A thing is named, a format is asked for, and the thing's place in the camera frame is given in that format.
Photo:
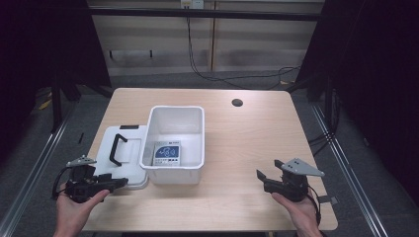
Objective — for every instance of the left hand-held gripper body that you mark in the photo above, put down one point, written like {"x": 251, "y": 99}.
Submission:
{"x": 80, "y": 191}

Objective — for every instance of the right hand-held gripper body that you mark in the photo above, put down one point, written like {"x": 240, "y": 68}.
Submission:
{"x": 291, "y": 187}

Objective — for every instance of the person's left hand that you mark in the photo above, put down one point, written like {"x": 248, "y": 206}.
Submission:
{"x": 72, "y": 214}

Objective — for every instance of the person's right hand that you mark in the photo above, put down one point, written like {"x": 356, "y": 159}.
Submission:
{"x": 303, "y": 217}

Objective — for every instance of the grey tag on table edge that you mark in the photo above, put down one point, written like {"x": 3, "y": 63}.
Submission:
{"x": 327, "y": 199}

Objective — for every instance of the small black stick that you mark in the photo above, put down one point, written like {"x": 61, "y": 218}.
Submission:
{"x": 81, "y": 138}

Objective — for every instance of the white and blue packet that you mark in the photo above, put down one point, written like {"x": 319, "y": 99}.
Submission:
{"x": 167, "y": 154}

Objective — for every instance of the round black table grommet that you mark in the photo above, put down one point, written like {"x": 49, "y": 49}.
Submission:
{"x": 237, "y": 102}

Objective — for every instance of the white plastic storage box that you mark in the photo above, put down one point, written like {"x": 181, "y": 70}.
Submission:
{"x": 174, "y": 126}

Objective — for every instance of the black metal stand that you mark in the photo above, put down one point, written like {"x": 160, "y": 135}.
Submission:
{"x": 56, "y": 105}

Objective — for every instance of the yellow floor tape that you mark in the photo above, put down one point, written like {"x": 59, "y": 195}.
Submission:
{"x": 45, "y": 104}

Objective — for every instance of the dark curtain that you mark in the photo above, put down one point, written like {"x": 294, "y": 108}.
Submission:
{"x": 39, "y": 49}
{"x": 372, "y": 82}

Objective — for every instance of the metal floor rail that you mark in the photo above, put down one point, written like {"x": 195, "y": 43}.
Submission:
{"x": 349, "y": 171}
{"x": 29, "y": 174}

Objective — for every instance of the black horizontal frame bar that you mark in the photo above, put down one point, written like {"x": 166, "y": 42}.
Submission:
{"x": 204, "y": 14}

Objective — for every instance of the white wall power outlet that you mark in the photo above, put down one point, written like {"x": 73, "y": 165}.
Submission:
{"x": 192, "y": 3}

